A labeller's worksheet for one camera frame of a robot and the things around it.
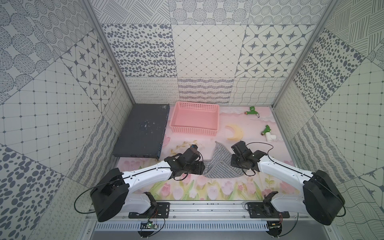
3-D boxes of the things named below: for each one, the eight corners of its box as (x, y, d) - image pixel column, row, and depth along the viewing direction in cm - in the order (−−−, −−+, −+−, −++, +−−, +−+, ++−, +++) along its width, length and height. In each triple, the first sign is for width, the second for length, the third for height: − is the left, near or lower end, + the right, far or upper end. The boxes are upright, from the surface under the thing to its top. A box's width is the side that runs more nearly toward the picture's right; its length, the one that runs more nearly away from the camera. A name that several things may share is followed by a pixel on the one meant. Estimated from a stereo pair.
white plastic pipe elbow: (267, 141, 102) (268, 139, 100) (264, 134, 106) (266, 132, 104) (275, 141, 102) (277, 139, 100) (272, 134, 106) (274, 132, 104)
